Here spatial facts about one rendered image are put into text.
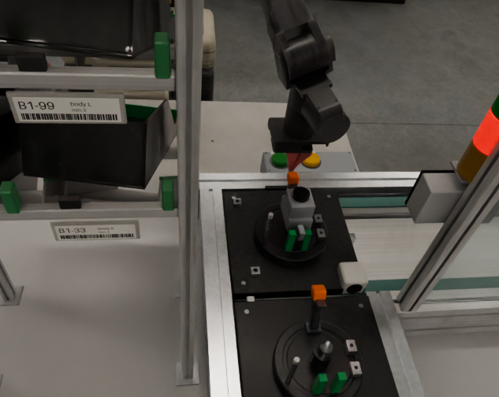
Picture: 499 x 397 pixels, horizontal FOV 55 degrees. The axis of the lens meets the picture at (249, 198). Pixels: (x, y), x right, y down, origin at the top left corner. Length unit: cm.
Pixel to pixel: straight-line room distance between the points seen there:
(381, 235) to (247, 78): 211
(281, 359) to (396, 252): 38
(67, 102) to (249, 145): 88
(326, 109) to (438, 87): 268
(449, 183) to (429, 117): 237
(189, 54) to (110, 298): 66
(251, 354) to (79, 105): 51
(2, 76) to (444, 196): 55
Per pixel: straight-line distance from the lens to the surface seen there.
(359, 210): 105
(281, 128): 86
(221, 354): 81
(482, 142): 67
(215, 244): 92
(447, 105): 325
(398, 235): 107
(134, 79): 39
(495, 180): 67
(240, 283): 85
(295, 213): 83
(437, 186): 71
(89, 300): 98
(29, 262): 105
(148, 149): 52
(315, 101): 73
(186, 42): 38
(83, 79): 40
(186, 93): 40
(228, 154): 122
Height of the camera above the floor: 169
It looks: 48 degrees down
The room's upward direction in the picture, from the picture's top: 8 degrees clockwise
